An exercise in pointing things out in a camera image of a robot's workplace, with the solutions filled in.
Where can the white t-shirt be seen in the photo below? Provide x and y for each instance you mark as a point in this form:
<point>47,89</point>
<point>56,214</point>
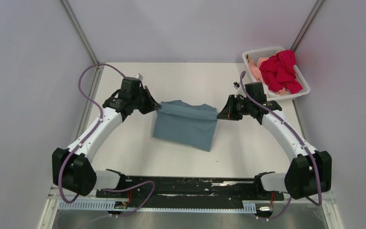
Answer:
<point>268,92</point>

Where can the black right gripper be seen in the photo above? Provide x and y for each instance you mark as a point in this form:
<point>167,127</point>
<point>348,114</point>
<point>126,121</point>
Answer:
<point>228,113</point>

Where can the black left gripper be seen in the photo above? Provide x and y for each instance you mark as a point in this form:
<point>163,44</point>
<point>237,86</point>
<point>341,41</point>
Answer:
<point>152,105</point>

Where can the aluminium frame rail right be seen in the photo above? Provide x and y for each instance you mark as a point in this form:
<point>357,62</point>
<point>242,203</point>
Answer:
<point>307,24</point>

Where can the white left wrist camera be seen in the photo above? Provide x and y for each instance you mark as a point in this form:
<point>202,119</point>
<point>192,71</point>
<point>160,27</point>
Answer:
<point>139,76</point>

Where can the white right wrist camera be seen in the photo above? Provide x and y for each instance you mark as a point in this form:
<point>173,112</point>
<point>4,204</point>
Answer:
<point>239,90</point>

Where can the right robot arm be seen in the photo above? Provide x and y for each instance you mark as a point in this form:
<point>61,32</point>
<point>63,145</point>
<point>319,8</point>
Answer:
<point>310,170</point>

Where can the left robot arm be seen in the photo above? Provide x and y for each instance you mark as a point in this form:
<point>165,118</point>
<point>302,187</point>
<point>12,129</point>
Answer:
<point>72,167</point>

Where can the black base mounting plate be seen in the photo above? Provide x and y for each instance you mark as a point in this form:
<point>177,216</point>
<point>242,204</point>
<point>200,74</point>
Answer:
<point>191,192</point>

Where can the red t-shirt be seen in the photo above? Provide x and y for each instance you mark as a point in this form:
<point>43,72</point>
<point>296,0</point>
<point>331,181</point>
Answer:
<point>278,73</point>

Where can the pink t-shirt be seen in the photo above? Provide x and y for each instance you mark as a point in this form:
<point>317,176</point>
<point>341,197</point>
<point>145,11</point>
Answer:
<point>254,68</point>

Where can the white plastic laundry basket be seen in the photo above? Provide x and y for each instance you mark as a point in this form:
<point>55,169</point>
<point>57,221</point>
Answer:
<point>255,54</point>

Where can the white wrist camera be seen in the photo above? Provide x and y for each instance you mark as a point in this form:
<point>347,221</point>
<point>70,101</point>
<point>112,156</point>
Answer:
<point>239,90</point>
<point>139,76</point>

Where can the blue-grey t-shirt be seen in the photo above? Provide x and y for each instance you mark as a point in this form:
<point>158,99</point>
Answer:
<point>182,123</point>

